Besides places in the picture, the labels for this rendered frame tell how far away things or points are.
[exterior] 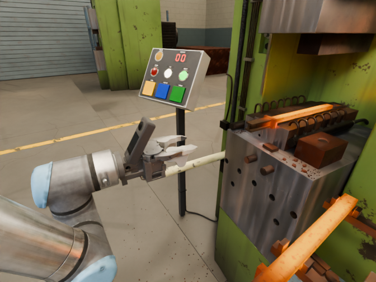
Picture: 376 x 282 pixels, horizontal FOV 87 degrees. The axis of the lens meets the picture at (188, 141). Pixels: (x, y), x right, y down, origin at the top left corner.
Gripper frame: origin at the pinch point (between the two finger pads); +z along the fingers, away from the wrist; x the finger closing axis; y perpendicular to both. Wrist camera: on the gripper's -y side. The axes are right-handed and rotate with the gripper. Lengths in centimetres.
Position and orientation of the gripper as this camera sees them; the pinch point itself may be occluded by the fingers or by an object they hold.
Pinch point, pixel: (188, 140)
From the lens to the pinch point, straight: 56.5
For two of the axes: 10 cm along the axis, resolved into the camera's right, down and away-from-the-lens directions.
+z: 8.9, -2.2, 4.1
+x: 4.6, 4.2, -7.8
